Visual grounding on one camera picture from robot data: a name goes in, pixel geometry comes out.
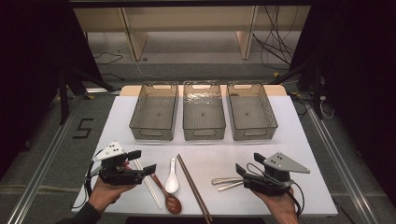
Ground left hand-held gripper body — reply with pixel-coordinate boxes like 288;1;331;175
92;141;147;187

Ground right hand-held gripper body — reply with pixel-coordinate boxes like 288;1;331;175
243;151;311;198

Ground white ceramic spoon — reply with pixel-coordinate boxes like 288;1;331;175
164;156;180;194

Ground brown wooden spoon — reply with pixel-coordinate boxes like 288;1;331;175
149;173;183;216

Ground smoky clear plastic bin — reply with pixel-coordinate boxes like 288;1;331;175
226;80;279;142
182;79;227;142
128;80;180;142

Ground person's left hand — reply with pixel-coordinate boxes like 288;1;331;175
88;160;138;215

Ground person's right hand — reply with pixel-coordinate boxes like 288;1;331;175
252;188;301;224

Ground black tripod stand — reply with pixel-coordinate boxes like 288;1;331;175
270;60;325;120
57;63;117;126

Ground dark curtain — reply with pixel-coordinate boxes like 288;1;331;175
0;0;105;178
290;0;396;208

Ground beige wooden desk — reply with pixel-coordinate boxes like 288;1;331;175
73;6;312;62

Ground left hand-held gripper cable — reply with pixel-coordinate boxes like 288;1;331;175
72;157;104;210

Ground hand-held gripper cable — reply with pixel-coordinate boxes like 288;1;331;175
247;162;306;217
72;157;104;210

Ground right hand-held gripper cable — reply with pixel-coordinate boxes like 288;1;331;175
247;162;306;217

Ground aluminium floor rail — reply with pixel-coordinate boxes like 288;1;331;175
7;101;83;224
305;101;380;224

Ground short white cable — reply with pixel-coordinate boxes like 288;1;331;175
318;95;336;120

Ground white floor cable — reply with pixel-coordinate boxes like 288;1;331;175
134;59;166;80

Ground black floor cable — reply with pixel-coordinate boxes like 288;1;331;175
92;51;124;66

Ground bundle of black cables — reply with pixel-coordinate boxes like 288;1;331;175
251;6;301;72

